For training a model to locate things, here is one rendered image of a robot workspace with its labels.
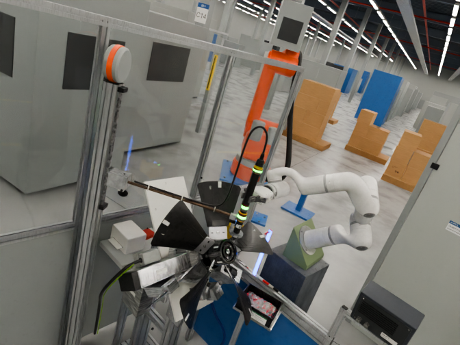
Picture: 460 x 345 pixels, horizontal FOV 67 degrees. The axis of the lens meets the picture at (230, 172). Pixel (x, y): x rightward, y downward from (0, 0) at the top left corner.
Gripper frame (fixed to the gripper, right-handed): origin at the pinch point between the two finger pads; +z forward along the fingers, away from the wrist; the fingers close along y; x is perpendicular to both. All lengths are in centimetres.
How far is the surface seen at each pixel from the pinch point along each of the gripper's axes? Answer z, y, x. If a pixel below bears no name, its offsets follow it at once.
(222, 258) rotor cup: 14.2, -6.6, -26.0
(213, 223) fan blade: 7.0, 9.6, -18.9
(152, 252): 36, 16, -31
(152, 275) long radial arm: 41, 7, -36
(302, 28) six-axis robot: -331, 211, 104
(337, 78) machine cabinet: -970, 427, 42
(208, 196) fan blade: 5.0, 18.9, -9.4
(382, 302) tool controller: -31, -67, -23
